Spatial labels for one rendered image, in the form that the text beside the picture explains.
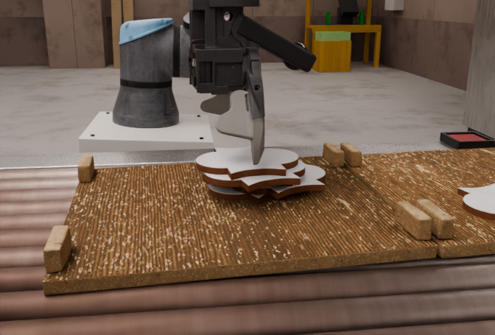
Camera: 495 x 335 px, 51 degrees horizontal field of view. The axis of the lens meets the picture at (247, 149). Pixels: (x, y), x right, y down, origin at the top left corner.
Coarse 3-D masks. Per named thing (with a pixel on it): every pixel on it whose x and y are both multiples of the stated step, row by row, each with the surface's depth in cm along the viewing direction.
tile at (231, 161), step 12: (204, 156) 71; (216, 156) 71; (228, 156) 71; (240, 156) 71; (264, 156) 71; (276, 156) 71; (288, 156) 71; (204, 168) 68; (216, 168) 67; (228, 168) 66; (240, 168) 66; (252, 168) 66; (264, 168) 66; (276, 168) 66; (288, 168) 69
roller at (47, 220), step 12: (0, 216) 68; (12, 216) 68; (24, 216) 68; (36, 216) 68; (48, 216) 68; (60, 216) 68; (0, 228) 67; (12, 228) 67; (24, 228) 67; (36, 228) 67
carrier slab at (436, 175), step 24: (360, 168) 83; (384, 168) 83; (408, 168) 83; (432, 168) 83; (456, 168) 83; (480, 168) 83; (384, 192) 72; (408, 192) 72; (432, 192) 72; (456, 192) 72; (456, 216) 64; (432, 240) 59; (456, 240) 58; (480, 240) 58
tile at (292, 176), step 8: (296, 168) 70; (304, 168) 70; (208, 176) 67; (216, 176) 66; (224, 176) 66; (256, 176) 66; (264, 176) 66; (272, 176) 66; (280, 176) 66; (288, 176) 66; (296, 176) 66; (216, 184) 66; (224, 184) 65; (232, 184) 65; (240, 184) 65; (248, 184) 63; (256, 184) 64; (264, 184) 65; (272, 184) 66; (280, 184) 66; (288, 184) 66; (296, 184) 66; (248, 192) 64
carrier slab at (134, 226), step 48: (96, 192) 72; (144, 192) 72; (192, 192) 72; (336, 192) 72; (96, 240) 58; (144, 240) 58; (192, 240) 58; (240, 240) 58; (288, 240) 58; (336, 240) 58; (384, 240) 58; (48, 288) 50; (96, 288) 50
